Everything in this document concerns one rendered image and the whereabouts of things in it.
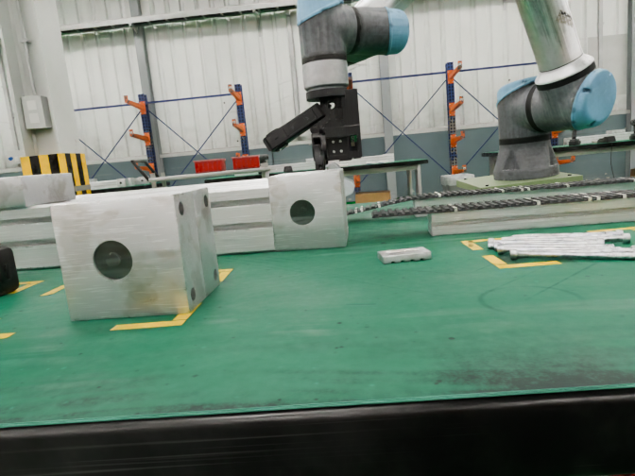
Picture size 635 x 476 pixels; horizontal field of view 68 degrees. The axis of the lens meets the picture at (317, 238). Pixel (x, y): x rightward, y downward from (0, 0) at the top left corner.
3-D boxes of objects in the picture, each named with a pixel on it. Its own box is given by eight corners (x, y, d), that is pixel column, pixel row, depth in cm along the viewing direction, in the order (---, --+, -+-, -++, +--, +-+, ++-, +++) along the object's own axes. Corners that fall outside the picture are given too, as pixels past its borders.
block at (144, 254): (227, 277, 49) (214, 184, 47) (190, 314, 38) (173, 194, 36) (133, 284, 50) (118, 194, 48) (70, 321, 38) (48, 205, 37)
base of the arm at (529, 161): (487, 177, 127) (484, 140, 125) (545, 170, 125) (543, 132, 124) (504, 182, 112) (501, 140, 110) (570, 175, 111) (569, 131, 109)
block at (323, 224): (349, 230, 71) (343, 167, 70) (346, 246, 59) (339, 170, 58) (290, 235, 72) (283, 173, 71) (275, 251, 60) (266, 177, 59)
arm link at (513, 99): (522, 135, 125) (520, 81, 122) (567, 131, 113) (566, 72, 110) (487, 141, 120) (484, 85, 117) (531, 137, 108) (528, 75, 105)
